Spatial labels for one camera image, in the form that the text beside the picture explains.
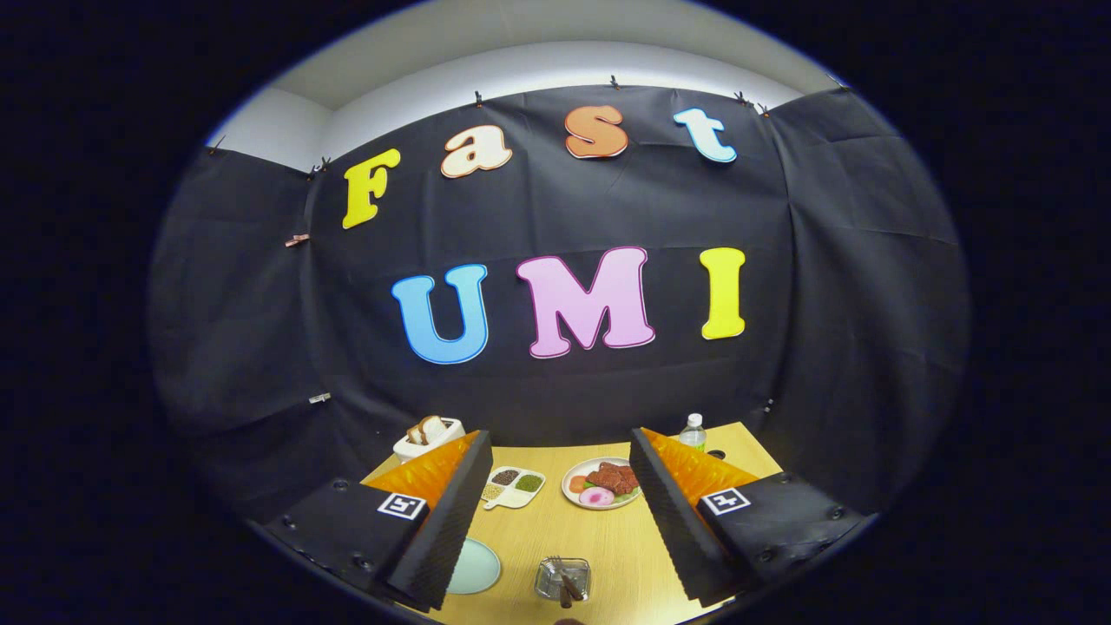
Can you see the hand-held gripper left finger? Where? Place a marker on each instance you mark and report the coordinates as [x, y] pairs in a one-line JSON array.
[[451, 512]]

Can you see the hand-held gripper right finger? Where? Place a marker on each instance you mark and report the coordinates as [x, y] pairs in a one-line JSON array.
[[668, 512]]

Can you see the yellow soybeans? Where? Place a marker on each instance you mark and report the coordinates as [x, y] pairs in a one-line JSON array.
[[493, 492]]

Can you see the light green plate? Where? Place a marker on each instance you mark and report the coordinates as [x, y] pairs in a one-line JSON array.
[[477, 569]]

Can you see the dark red beans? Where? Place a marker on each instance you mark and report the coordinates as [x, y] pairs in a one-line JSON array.
[[505, 476]]

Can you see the brown meat slices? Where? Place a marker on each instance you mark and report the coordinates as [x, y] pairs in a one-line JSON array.
[[612, 477]]

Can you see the white divided dish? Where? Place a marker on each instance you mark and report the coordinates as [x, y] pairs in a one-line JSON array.
[[519, 498]]

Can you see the white toaster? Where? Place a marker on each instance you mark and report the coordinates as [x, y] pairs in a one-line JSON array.
[[443, 438]]

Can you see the pink round food slice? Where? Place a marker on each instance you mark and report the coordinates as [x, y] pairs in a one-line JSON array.
[[595, 496]]

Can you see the green mung beans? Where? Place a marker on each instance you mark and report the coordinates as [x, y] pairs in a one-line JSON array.
[[529, 483]]

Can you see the green label water bottle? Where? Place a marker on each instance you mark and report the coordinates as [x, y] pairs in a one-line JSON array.
[[693, 432]]

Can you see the toast bread slice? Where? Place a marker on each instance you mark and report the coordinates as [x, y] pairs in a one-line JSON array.
[[432, 428], [414, 433]]

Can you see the orange tomato slice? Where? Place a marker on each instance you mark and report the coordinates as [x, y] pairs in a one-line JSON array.
[[576, 483]]

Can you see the white oval food plate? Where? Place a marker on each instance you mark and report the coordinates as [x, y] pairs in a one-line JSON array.
[[571, 498]]

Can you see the perforated metal basket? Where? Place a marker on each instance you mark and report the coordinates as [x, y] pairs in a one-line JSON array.
[[547, 586]]

